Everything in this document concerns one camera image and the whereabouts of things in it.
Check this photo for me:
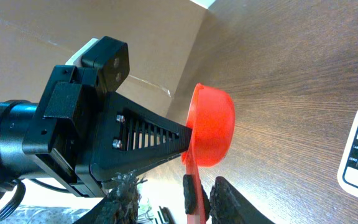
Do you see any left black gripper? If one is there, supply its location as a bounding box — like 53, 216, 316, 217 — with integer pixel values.
22, 36, 192, 197

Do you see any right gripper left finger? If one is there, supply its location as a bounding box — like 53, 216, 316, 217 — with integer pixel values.
73, 170, 147, 224

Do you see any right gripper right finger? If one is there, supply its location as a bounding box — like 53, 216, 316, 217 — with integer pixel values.
183, 174, 272, 224

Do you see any orange measuring scoop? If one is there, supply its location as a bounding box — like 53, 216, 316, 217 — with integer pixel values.
181, 83, 235, 223

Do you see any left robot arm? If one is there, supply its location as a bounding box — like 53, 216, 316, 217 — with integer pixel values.
0, 36, 192, 197

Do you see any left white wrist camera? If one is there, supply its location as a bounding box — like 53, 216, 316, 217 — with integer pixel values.
65, 38, 99, 67

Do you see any left black camera cable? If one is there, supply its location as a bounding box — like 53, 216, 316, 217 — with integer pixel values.
0, 178, 74, 222

